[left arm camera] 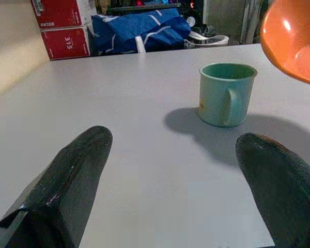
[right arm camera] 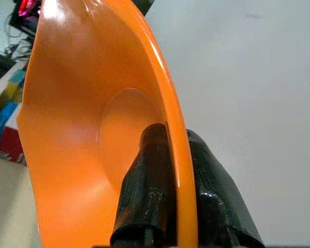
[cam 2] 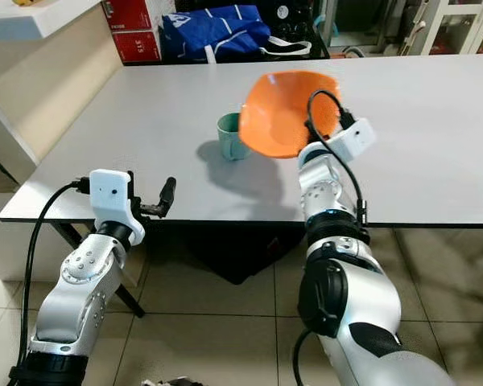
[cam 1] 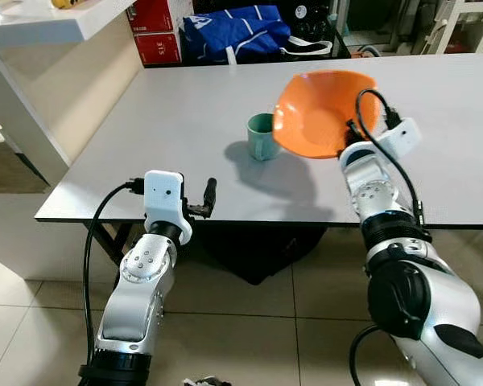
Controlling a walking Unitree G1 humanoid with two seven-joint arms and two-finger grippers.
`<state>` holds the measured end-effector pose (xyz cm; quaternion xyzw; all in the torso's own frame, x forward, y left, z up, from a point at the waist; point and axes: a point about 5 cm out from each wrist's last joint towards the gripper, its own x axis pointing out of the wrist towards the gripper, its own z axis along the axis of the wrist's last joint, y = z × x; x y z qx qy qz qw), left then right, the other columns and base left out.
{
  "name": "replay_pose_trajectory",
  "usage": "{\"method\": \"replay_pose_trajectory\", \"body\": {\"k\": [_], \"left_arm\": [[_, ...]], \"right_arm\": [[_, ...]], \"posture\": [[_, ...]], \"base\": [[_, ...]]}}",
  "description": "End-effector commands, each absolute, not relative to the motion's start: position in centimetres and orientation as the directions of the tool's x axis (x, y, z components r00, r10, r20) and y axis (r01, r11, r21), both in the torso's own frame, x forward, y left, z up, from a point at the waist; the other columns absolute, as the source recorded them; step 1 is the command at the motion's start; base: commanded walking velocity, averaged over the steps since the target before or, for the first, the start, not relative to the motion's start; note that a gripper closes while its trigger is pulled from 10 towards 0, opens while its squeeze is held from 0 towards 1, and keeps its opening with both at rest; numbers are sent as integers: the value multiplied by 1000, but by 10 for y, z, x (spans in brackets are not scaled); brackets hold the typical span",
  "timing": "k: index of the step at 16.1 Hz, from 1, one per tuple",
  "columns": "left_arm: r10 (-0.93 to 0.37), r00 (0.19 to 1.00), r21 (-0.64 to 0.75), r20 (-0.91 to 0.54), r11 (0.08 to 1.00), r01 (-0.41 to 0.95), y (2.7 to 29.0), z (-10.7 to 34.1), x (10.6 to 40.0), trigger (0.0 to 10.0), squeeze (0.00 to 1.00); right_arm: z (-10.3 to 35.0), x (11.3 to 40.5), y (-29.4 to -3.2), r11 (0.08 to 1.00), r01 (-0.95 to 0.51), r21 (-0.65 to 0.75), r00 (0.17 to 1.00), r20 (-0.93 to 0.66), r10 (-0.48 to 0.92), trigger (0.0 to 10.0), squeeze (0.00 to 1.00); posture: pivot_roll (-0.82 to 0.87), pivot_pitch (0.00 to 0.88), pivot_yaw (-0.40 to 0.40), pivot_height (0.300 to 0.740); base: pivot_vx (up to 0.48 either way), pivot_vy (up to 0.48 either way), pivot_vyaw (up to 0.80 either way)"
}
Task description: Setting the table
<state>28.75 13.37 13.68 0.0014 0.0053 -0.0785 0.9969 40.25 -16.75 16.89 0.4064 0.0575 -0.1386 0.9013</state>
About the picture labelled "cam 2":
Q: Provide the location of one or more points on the orange plastic bowl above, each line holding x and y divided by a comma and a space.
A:
282, 112

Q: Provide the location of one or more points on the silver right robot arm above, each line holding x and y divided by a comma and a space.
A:
354, 281

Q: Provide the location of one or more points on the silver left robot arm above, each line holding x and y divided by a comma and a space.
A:
76, 297

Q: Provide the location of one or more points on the green ceramic mug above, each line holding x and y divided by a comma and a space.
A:
229, 138

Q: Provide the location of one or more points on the grey table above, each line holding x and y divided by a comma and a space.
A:
153, 104

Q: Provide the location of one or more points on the black and white shoe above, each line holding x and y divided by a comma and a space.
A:
286, 47

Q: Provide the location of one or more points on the blue fabric bag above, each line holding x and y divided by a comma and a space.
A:
213, 32

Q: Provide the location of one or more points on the red cardboard box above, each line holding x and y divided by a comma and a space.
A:
135, 48
127, 13

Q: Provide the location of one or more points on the white shelf rack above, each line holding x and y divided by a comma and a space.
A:
435, 24

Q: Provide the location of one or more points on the white counter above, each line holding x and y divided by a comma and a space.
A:
32, 20

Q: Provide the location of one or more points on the yellow fruit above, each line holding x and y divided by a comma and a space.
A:
24, 2

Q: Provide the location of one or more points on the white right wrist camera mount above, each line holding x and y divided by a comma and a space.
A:
352, 141

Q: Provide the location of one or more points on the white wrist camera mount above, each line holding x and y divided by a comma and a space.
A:
113, 201
352, 141

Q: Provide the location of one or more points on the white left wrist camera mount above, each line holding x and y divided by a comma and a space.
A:
113, 201

